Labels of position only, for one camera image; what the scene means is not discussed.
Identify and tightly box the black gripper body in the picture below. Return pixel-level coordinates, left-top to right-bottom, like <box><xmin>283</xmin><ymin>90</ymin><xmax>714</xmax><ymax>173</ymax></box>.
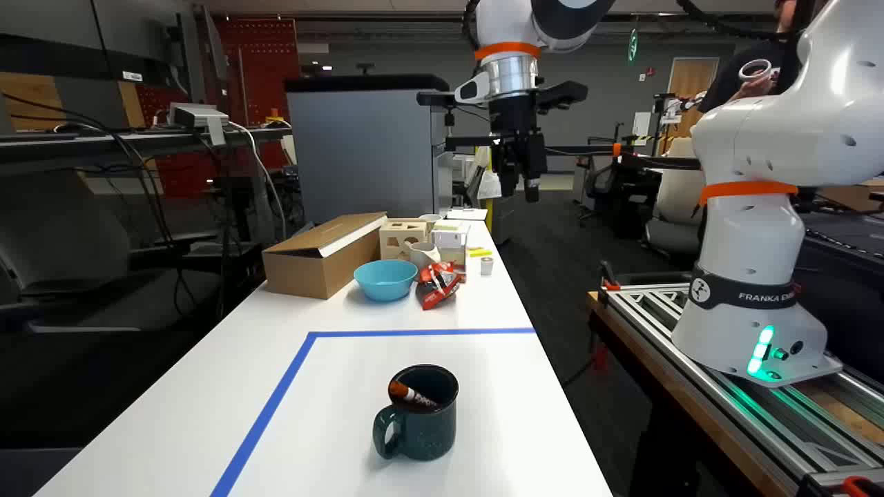
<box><xmin>489</xmin><ymin>98</ymin><xmax>547</xmax><ymax>175</ymax></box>

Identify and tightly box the white small box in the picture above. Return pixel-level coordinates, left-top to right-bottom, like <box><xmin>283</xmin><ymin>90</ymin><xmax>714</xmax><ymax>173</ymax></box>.
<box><xmin>432</xmin><ymin>221</ymin><xmax>466</xmax><ymax>268</ymax></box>

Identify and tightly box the aluminium rail base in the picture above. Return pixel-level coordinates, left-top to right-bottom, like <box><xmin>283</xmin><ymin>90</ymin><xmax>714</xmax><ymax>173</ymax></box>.
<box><xmin>589</xmin><ymin>283</ymin><xmax>884</xmax><ymax>497</ymax></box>

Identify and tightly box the brown marker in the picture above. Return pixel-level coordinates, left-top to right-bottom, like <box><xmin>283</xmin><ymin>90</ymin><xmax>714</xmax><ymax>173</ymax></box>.
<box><xmin>388</xmin><ymin>382</ymin><xmax>436</xmax><ymax>409</ymax></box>

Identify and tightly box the white power adapter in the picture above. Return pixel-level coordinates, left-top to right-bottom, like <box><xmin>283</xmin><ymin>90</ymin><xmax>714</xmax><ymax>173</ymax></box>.
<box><xmin>168</xmin><ymin>102</ymin><xmax>229</xmax><ymax>148</ymax></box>

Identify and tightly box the blue plastic bowl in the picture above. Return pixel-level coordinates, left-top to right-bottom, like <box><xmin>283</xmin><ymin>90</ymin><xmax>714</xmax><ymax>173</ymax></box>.
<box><xmin>355</xmin><ymin>261</ymin><xmax>418</xmax><ymax>305</ymax></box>

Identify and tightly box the red snack packet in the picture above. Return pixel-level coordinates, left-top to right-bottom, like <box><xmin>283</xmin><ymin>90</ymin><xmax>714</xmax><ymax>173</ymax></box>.
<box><xmin>418</xmin><ymin>264</ymin><xmax>465</xmax><ymax>309</ymax></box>

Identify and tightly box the dark green mug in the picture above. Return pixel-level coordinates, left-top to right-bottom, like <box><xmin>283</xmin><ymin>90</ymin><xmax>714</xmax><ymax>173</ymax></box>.
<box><xmin>373</xmin><ymin>364</ymin><xmax>458</xmax><ymax>462</ymax></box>

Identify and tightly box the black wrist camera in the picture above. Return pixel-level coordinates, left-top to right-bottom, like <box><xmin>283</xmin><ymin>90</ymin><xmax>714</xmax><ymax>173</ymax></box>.
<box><xmin>418</xmin><ymin>81</ymin><xmax>589</xmax><ymax>113</ymax></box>

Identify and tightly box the wooden shape sorter box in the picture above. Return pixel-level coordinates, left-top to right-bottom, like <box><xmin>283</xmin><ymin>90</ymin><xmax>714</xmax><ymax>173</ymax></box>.
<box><xmin>379</xmin><ymin>219</ymin><xmax>432</xmax><ymax>261</ymax></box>

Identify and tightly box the cardboard box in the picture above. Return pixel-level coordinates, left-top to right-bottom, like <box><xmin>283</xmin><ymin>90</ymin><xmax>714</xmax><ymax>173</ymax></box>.
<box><xmin>262</xmin><ymin>214</ymin><xmax>388</xmax><ymax>300</ymax></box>

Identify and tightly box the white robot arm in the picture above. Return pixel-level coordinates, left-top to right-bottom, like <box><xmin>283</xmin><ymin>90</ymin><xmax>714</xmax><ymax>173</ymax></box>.
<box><xmin>455</xmin><ymin>0</ymin><xmax>884</xmax><ymax>388</ymax></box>

